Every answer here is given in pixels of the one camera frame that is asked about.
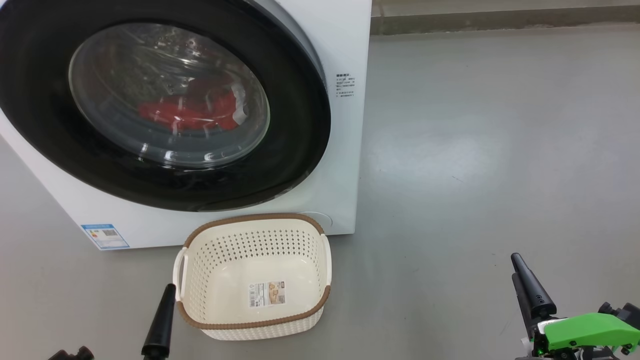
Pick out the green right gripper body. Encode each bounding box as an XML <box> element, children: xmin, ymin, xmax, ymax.
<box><xmin>515</xmin><ymin>312</ymin><xmax>640</xmax><ymax>360</ymax></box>

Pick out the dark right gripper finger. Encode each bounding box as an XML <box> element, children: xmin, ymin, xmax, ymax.
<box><xmin>512</xmin><ymin>272</ymin><xmax>540</xmax><ymax>342</ymax></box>
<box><xmin>510</xmin><ymin>252</ymin><xmax>557</xmax><ymax>326</ymax></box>

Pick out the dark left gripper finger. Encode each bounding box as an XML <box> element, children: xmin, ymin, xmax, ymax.
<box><xmin>141</xmin><ymin>283</ymin><xmax>177</xmax><ymax>360</ymax></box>

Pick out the black round glass washer door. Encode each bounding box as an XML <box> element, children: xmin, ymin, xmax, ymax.
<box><xmin>0</xmin><ymin>0</ymin><xmax>332</xmax><ymax>213</ymax></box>

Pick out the cream perforated basket brown rim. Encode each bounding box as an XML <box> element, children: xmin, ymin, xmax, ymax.
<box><xmin>172</xmin><ymin>213</ymin><xmax>332</xmax><ymax>342</ymax></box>

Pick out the white front-load washing machine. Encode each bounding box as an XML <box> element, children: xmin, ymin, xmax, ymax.
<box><xmin>0</xmin><ymin>0</ymin><xmax>373</xmax><ymax>251</ymax></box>

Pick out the blue energy label sticker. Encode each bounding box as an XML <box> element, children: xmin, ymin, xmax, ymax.
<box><xmin>81</xmin><ymin>223</ymin><xmax>130</xmax><ymax>250</ymax></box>

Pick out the paper product label sticker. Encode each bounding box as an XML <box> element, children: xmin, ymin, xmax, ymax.
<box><xmin>248</xmin><ymin>281</ymin><xmax>287</xmax><ymax>308</ymax></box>

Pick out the round white filter cover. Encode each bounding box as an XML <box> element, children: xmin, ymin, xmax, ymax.
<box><xmin>299</xmin><ymin>211</ymin><xmax>333</xmax><ymax>235</ymax></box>

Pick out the black text warning label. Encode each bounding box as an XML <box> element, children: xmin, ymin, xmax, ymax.
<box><xmin>336</xmin><ymin>74</ymin><xmax>357</xmax><ymax>99</ymax></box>

